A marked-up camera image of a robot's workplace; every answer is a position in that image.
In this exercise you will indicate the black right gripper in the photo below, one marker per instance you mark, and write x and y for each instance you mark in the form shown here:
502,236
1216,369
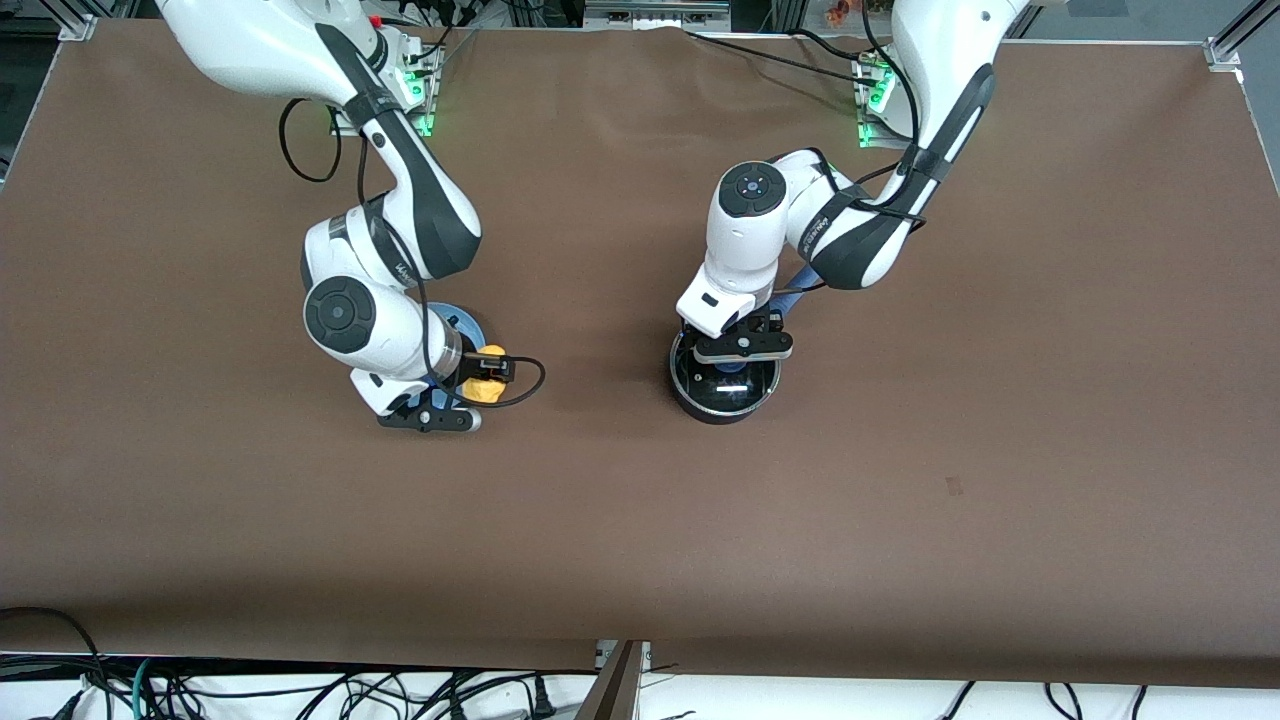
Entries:
470,365

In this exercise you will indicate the grey metal profile post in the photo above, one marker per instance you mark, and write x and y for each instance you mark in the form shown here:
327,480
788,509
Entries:
615,690

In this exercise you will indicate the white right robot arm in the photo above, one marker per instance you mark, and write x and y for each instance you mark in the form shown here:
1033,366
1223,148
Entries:
250,40

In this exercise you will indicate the colourful background object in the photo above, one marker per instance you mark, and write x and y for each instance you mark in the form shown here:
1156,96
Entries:
845,10

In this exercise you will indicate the glass lid with blue knob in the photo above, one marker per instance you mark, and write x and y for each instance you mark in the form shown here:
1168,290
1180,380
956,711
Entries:
745,395

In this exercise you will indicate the yellow potato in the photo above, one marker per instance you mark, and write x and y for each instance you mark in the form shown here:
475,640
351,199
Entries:
487,394

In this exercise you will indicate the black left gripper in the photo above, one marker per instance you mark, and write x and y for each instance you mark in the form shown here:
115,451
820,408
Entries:
771,323

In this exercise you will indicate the brown table cover sheet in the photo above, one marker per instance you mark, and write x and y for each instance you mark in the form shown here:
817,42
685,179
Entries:
600,500

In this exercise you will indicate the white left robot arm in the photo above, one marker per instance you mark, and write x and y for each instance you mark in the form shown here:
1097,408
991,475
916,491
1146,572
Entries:
950,60

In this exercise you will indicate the metal corner bracket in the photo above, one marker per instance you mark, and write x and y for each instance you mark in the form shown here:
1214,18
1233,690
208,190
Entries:
78,28
1222,55

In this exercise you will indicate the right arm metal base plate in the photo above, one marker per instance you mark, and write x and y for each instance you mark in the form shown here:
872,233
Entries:
425,120

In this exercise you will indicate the black power plug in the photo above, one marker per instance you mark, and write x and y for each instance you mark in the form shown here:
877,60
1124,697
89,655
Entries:
541,700

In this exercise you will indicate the blue round plate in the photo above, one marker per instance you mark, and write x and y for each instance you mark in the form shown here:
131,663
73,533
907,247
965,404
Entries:
468,325

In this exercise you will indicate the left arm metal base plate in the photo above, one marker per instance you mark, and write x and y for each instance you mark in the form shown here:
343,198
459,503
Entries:
868,135

